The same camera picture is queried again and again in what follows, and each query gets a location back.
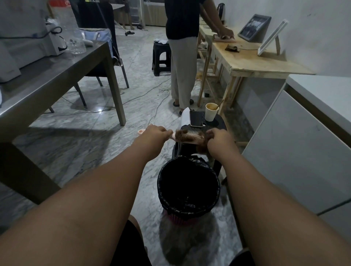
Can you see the person's left hand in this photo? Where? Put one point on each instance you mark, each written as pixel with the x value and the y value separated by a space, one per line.
pixel 152 137

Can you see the person's right hand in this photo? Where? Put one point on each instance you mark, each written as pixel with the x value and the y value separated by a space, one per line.
pixel 222 142

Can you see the person's left fingers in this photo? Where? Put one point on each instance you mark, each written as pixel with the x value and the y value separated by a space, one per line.
pixel 166 134

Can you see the person's right fingers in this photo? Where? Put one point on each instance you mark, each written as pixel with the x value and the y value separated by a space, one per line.
pixel 210 135

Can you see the pink hairbrush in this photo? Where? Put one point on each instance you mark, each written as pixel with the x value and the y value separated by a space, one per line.
pixel 186 136

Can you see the person's left forearm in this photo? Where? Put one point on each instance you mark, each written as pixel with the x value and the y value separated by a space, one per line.
pixel 82 202

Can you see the person's right forearm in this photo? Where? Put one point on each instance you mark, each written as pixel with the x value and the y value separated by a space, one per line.
pixel 274 208

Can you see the black plastic stool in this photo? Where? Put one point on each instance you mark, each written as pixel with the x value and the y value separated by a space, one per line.
pixel 204 128
pixel 161 59

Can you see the black smartphone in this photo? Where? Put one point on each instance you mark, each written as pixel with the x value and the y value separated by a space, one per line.
pixel 196 118

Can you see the paper cup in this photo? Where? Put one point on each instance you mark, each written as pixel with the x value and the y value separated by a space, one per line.
pixel 211 113

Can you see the white tissue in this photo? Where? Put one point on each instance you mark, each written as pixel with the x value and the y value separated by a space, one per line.
pixel 186 116

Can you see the wooden stirrer stick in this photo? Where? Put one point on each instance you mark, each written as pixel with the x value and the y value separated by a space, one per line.
pixel 220 105

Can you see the black bin bag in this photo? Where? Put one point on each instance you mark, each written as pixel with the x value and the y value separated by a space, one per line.
pixel 187 186

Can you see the pink waste basket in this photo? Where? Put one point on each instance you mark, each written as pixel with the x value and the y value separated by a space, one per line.
pixel 175 219

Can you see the light wooden table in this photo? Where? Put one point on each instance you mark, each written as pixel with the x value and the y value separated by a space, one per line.
pixel 252 60

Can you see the dark crumpled object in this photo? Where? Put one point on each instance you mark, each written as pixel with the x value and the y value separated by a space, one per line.
pixel 232 48

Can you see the white cabinet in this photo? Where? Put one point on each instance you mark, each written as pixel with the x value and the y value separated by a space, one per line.
pixel 301 148

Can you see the pink cloth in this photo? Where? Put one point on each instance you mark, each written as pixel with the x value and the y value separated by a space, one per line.
pixel 223 39

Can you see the dark chair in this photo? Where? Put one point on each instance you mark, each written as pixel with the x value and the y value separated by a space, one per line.
pixel 101 54

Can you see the blue and white bag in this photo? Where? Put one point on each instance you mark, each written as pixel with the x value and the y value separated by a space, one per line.
pixel 97 37

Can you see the black kettle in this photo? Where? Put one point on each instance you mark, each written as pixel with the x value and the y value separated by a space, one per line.
pixel 221 11

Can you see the grey metal table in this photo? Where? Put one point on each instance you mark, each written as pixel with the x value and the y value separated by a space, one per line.
pixel 49 82

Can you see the white appliance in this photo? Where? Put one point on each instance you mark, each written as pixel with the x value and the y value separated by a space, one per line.
pixel 27 38

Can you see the white box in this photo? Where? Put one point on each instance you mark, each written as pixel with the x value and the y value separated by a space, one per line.
pixel 7 67

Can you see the dark picture frame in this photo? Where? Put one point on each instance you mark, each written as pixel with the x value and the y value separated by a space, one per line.
pixel 253 28

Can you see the white picture frame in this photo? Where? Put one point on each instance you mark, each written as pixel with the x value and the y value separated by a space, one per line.
pixel 272 37

